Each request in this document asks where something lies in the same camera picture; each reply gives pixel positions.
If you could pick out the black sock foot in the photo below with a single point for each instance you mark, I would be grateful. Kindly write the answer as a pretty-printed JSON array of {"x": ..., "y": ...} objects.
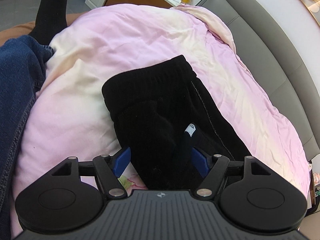
[{"x": 50, "y": 20}]

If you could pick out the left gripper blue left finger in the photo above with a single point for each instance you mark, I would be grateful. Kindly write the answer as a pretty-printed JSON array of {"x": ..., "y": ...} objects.
[{"x": 108, "y": 169}]

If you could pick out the black pants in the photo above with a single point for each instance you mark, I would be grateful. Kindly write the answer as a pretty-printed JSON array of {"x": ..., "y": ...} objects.
[{"x": 162, "y": 112}]

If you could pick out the blue jeans leg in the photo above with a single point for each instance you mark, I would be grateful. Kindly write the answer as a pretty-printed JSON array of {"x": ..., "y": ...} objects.
[{"x": 23, "y": 73}]

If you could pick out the pink floral duvet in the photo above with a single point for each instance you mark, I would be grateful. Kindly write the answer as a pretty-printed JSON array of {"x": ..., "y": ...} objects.
[{"x": 55, "y": 192}]

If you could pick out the grey padded headboard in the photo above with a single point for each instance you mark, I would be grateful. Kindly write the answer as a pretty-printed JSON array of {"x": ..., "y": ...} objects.
[{"x": 274, "y": 63}]

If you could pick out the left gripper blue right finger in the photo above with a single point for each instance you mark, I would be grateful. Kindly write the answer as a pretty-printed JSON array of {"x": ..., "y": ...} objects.
[{"x": 212, "y": 169}]

